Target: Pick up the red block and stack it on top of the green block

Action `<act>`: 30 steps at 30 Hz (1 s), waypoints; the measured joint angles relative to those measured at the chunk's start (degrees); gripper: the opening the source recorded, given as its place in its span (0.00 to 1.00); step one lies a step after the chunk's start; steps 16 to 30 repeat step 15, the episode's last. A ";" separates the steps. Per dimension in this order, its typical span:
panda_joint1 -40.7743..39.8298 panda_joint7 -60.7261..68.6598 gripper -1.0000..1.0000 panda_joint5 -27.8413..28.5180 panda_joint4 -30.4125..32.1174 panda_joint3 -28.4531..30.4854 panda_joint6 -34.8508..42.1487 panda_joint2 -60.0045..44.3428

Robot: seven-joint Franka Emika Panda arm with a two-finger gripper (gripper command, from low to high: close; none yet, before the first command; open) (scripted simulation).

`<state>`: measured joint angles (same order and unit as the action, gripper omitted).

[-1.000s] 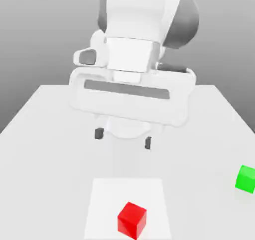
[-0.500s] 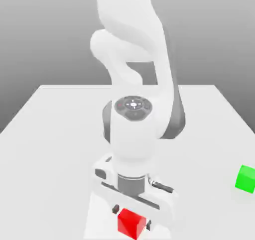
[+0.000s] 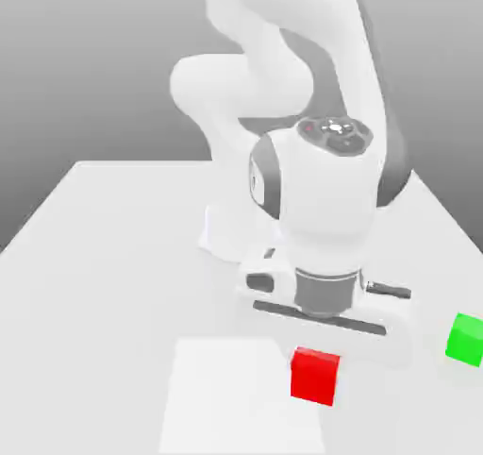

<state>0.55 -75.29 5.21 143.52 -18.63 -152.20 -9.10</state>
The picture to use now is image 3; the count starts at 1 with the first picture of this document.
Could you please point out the small green cube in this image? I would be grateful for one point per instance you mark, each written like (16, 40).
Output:
(465, 340)

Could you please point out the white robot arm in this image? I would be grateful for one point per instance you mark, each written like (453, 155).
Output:
(324, 198)

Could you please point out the small red cube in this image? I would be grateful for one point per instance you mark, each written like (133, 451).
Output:
(312, 377)

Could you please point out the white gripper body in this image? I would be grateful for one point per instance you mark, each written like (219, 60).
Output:
(362, 334)

